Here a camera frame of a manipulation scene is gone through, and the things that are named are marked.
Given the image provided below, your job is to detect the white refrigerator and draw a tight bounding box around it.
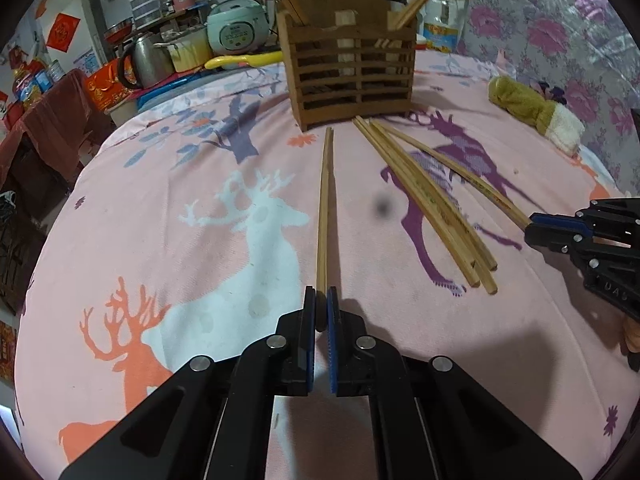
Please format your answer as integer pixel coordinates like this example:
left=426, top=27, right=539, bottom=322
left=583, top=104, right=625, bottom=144
left=37, top=0, right=116, bottom=76

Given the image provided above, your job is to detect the wooden chair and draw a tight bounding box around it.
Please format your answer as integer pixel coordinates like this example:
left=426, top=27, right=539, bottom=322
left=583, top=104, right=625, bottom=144
left=0, top=200, right=48, bottom=316

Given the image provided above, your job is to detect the blue plastic tray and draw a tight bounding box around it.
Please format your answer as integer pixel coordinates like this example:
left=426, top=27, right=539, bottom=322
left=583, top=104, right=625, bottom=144
left=136, top=67, right=211, bottom=108

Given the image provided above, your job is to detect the red gift box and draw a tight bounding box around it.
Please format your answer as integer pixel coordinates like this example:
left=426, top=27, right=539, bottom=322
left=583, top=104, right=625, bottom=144
left=82, top=62, right=133, bottom=111

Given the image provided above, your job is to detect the red diamond paper on refrigerator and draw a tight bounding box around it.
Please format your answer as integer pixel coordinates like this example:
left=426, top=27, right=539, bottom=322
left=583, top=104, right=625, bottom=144
left=46, top=14, right=81, bottom=53

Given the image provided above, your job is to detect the yellow white rolled towel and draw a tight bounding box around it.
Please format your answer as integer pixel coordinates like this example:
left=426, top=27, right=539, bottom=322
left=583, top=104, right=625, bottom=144
left=487, top=75, right=585, bottom=156

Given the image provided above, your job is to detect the beige plastic bucket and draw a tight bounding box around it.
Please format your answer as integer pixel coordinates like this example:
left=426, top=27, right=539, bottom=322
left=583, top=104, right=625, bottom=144
left=107, top=95, right=141, bottom=126

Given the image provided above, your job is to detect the light green rice cooker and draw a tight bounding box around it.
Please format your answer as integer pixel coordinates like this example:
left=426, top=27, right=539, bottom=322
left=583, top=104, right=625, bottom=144
left=206, top=0, right=273, bottom=57

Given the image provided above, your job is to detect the set of wooden chopsticks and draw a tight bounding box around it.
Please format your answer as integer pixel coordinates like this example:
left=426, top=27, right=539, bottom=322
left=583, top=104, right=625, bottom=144
left=352, top=116, right=499, bottom=295

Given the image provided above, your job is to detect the yellow lidded pot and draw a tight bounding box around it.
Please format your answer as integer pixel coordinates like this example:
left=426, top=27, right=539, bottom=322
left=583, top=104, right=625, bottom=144
left=160, top=27, right=213, bottom=73

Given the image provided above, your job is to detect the flat red printed box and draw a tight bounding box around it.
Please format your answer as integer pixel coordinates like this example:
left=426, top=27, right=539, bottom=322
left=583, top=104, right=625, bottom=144
left=0, top=322, right=18, bottom=381

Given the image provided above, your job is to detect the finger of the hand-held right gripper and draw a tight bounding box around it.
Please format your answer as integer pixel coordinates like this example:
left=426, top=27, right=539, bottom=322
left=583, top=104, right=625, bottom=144
left=523, top=225, right=640, bottom=270
left=529, top=199, right=640, bottom=241

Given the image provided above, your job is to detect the table with red cloth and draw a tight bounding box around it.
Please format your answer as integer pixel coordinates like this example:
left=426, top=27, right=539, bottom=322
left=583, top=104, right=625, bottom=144
left=0, top=70, right=113, bottom=201

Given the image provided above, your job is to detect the person's right hand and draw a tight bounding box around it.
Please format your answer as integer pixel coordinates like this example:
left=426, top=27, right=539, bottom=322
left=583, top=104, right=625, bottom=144
left=620, top=319, right=640, bottom=357

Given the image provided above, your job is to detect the clear cooking oil bottle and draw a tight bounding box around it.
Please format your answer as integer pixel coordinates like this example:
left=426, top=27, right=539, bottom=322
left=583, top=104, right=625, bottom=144
left=417, top=0, right=468, bottom=53

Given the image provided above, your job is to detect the red metal basin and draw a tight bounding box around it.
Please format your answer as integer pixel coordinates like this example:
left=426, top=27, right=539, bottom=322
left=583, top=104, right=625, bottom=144
left=102, top=17, right=136, bottom=43

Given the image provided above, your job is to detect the slatted wooden chopstick holder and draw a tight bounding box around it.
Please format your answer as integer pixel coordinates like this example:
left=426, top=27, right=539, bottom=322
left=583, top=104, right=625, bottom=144
left=276, top=0, right=418, bottom=132

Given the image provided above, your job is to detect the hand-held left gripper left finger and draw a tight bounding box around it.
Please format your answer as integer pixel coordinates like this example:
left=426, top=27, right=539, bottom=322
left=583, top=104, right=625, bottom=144
left=57, top=285, right=318, bottom=480

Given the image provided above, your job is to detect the stainless steel electric kettle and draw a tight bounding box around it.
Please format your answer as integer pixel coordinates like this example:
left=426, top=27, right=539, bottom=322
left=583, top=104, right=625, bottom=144
left=117, top=31, right=173, bottom=90

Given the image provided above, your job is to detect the yellow oil bottle blue label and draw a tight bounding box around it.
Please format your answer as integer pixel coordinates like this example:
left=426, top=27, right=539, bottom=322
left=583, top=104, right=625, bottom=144
left=12, top=60, right=43, bottom=106

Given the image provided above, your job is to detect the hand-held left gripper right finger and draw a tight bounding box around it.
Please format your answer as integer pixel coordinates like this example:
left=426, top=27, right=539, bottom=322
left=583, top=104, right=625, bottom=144
left=325, top=286, right=583, bottom=480

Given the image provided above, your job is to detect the yellow plastic ladle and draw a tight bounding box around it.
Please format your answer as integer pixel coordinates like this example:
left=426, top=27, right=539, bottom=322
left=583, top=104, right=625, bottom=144
left=204, top=50, right=283, bottom=71

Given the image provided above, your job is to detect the floral plastic sheet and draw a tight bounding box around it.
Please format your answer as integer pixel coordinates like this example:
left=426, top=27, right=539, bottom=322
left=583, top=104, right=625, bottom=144
left=457, top=0, right=640, bottom=196

